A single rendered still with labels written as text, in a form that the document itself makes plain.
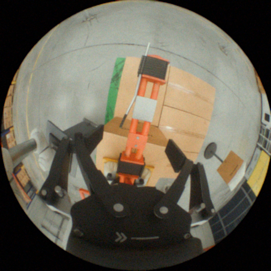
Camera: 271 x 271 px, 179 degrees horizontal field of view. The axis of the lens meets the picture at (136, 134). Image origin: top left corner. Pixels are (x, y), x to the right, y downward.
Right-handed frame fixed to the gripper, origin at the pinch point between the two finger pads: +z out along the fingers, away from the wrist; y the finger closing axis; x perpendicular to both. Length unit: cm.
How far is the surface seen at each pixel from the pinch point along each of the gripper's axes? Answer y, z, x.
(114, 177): -4.9, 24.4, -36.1
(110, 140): -9.9, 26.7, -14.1
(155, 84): 2.9, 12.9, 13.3
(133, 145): 0.8, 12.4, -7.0
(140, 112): 0.5, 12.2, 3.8
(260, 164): 725, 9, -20
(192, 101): 50, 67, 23
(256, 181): 731, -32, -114
